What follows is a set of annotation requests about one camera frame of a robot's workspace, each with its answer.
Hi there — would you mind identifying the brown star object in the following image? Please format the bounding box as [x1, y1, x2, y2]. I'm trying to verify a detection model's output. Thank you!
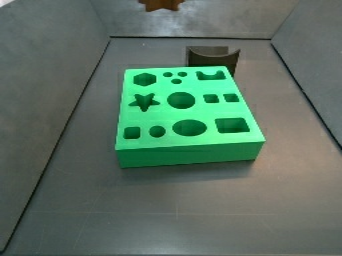
[138, 0, 185, 12]

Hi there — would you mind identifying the green shape sorter block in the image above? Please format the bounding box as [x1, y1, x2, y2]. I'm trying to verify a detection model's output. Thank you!
[115, 66, 266, 168]

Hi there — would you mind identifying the black curved holder block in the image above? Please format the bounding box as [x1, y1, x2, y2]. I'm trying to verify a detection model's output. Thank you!
[186, 46, 241, 75]

